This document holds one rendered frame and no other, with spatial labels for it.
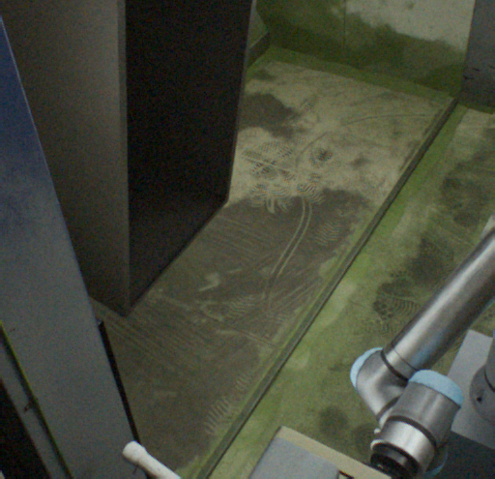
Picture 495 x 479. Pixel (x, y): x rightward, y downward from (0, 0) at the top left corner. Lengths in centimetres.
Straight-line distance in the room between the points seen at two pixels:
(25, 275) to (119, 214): 92
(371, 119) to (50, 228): 283
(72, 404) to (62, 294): 22
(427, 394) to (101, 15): 93
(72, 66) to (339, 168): 193
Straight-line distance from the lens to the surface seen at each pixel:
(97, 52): 157
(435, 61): 382
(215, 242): 302
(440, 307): 130
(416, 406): 120
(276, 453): 59
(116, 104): 162
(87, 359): 117
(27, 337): 103
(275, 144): 351
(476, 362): 192
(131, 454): 119
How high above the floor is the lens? 215
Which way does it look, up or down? 44 degrees down
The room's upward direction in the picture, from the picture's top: 5 degrees counter-clockwise
